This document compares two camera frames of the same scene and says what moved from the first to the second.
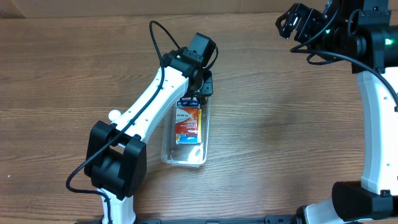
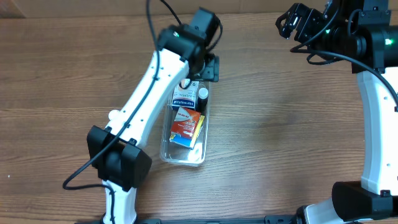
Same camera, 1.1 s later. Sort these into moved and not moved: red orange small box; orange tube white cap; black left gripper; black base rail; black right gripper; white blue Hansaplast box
Moved: black left gripper; white blue Hansaplast box
Not moved: black right gripper; red orange small box; orange tube white cap; black base rail
